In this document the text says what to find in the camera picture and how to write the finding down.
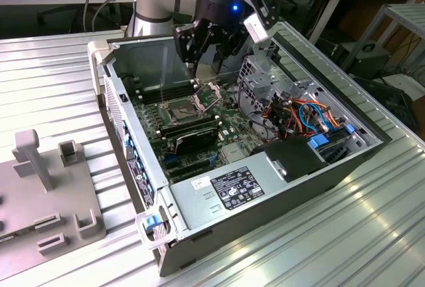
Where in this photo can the CPU socket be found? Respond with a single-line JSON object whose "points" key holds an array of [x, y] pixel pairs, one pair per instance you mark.
{"points": [[181, 111]]}

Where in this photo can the green RAM stick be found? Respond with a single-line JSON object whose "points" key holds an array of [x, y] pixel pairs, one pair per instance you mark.
{"points": [[13, 236]]}

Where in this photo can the black expansion slot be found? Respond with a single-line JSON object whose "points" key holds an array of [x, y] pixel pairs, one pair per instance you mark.
{"points": [[192, 173], [186, 166]]}

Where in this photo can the small blue clip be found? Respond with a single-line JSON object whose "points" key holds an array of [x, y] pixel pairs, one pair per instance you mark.
{"points": [[348, 128]]}

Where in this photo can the black RAM stick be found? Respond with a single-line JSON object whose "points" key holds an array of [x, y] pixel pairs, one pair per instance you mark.
{"points": [[199, 122], [199, 128]]}

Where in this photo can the blue case latch tab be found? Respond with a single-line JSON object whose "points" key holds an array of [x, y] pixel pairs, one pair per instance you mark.
{"points": [[151, 223]]}

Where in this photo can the black RAM slot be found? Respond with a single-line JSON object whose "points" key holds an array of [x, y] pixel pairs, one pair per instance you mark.
{"points": [[166, 86], [166, 95]]}

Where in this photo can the dark flat panel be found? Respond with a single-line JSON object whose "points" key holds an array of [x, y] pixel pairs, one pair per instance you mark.
{"points": [[395, 104]]}

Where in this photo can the black graphics card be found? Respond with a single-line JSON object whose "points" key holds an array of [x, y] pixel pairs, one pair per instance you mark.
{"points": [[196, 141]]}

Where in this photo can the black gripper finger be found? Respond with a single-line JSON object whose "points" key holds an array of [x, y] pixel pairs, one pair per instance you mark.
{"points": [[184, 41], [229, 42]]}

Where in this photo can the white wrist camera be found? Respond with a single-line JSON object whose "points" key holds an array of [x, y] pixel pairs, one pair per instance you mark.
{"points": [[256, 28]]}

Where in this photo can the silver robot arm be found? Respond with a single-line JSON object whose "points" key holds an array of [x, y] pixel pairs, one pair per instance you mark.
{"points": [[152, 1]]}

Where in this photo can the green motherboard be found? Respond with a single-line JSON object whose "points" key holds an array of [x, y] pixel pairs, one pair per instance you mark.
{"points": [[239, 124]]}

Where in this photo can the silver power supply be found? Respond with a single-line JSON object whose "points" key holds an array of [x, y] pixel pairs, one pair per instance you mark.
{"points": [[196, 207]]}

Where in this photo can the silver metal drive cage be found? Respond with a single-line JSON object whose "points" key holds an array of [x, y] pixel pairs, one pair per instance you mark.
{"points": [[262, 79]]}

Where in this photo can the grey open PC case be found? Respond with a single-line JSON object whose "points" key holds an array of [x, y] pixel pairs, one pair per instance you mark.
{"points": [[265, 224]]}

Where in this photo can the grey plastic parts rack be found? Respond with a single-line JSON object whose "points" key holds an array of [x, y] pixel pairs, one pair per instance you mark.
{"points": [[66, 194]]}

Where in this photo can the grey metal shelf frame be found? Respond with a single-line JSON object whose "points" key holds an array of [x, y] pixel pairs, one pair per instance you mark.
{"points": [[410, 16]]}

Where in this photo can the silver chipset heatsink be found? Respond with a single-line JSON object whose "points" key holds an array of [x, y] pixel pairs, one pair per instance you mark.
{"points": [[232, 153]]}

